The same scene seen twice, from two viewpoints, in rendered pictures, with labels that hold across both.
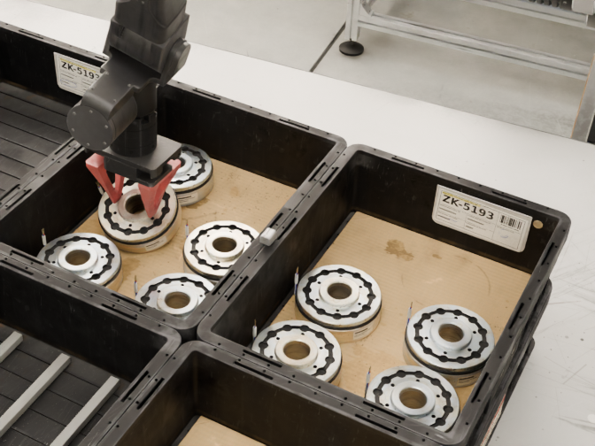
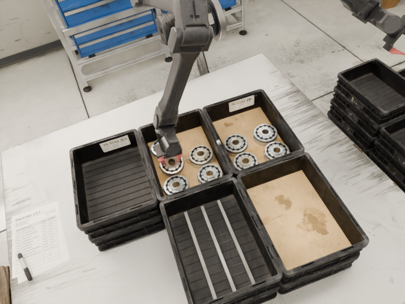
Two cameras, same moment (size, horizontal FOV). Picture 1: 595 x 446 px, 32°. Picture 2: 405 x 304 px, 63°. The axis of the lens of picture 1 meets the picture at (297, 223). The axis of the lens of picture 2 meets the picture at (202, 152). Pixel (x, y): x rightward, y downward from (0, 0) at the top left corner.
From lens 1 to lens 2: 0.70 m
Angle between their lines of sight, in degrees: 27
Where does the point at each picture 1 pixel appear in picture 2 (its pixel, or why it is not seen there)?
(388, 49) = (97, 81)
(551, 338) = not seen: hidden behind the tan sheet
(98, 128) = (176, 148)
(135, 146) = not seen: hidden behind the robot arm
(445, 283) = (246, 123)
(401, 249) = (228, 123)
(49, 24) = (48, 142)
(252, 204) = (187, 140)
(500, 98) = (140, 75)
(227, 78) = (118, 118)
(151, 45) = (175, 117)
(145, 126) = not seen: hidden behind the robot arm
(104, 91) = (172, 137)
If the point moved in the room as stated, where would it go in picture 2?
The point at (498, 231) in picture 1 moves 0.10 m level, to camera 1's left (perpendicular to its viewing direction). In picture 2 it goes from (247, 103) to (232, 115)
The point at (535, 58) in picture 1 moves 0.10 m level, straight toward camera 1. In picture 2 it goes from (141, 58) to (146, 63)
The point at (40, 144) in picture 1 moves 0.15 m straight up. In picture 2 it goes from (118, 170) to (106, 148)
